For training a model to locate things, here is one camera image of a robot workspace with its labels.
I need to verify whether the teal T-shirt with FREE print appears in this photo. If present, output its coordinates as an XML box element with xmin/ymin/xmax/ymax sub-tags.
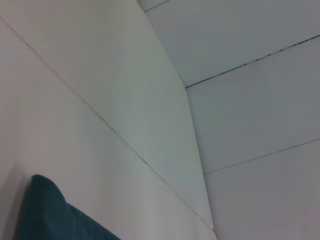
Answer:
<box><xmin>13</xmin><ymin>174</ymin><xmax>122</xmax><ymax>240</ymax></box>

